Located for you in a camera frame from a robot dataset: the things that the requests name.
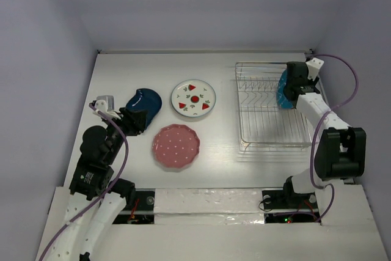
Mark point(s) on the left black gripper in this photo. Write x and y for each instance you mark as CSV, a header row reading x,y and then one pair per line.
x,y
135,120

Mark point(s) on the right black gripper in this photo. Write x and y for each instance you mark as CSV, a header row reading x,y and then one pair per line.
x,y
292,88

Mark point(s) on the dark blue plate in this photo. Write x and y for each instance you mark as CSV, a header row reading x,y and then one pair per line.
x,y
147,101

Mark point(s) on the teal blue plate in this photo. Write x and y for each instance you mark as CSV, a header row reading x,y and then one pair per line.
x,y
281,99

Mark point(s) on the white patterned plate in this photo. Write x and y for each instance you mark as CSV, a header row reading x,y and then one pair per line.
x,y
193,84

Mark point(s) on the pink and cream plate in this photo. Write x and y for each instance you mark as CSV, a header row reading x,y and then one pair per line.
x,y
194,103

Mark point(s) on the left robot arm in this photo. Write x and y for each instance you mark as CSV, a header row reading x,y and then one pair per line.
x,y
97,193

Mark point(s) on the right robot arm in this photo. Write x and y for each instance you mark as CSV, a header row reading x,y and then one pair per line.
x,y
337,150

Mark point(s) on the silver foil strip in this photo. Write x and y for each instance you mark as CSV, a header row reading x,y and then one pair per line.
x,y
222,206

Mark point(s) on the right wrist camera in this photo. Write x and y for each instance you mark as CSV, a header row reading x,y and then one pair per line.
x,y
314,66

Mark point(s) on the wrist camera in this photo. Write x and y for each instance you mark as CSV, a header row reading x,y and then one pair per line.
x,y
314,66
105,103

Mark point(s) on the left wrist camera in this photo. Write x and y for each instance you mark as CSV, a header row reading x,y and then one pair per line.
x,y
105,103

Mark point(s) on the wire dish rack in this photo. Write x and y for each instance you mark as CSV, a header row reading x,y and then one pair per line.
x,y
263,122

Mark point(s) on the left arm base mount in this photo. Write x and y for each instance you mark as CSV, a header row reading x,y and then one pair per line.
x,y
140,211

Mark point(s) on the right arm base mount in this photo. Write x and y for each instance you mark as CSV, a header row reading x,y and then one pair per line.
x,y
278,208

